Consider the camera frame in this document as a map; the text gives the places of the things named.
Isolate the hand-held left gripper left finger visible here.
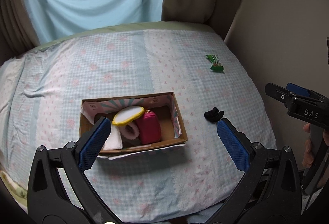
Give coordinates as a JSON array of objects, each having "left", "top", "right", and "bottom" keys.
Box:
[{"left": 27, "top": 116, "right": 114, "bottom": 217}]

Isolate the fuzzy pink scrunchie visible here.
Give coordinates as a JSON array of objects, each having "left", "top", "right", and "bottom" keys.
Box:
[{"left": 121, "top": 121, "right": 141, "bottom": 140}]

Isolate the yellow-rimmed round white puff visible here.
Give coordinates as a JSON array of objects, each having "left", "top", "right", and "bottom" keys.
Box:
[{"left": 112, "top": 106, "right": 145, "bottom": 127}]

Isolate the white cloth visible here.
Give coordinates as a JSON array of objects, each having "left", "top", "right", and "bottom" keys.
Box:
[{"left": 101, "top": 125, "right": 123, "bottom": 151}]

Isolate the green floral cloth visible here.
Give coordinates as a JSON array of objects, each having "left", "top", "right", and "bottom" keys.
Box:
[{"left": 0, "top": 169, "right": 28, "bottom": 210}]

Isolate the cardboard box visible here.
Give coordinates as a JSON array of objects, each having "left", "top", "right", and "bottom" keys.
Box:
[{"left": 78, "top": 91, "right": 189, "bottom": 161}]

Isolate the magenta zip pouch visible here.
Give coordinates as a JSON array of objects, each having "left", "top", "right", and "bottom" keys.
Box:
[{"left": 135, "top": 110, "right": 162, "bottom": 145}]

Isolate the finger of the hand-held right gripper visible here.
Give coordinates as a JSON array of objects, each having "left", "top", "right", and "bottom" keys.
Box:
[
  {"left": 265, "top": 82, "right": 297, "bottom": 109},
  {"left": 286, "top": 82, "right": 313, "bottom": 98}
]

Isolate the checked floral bed blanket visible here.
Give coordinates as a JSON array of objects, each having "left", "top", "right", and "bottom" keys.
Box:
[{"left": 0, "top": 30, "right": 277, "bottom": 224}]

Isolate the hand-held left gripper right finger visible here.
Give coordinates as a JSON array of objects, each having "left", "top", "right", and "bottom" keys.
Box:
[{"left": 217, "top": 118, "right": 303, "bottom": 217}]

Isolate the green snack packet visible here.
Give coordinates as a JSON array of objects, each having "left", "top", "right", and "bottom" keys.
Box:
[{"left": 205, "top": 54, "right": 225, "bottom": 73}]

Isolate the pale green bed sheet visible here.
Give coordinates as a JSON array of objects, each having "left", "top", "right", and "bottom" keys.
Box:
[{"left": 15, "top": 21, "right": 219, "bottom": 58}]

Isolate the person's right hand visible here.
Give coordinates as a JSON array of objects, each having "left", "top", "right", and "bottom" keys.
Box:
[{"left": 303, "top": 123, "right": 313, "bottom": 168}]

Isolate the black scrunchie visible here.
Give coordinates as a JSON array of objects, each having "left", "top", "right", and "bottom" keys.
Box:
[{"left": 204, "top": 108, "right": 224, "bottom": 122}]

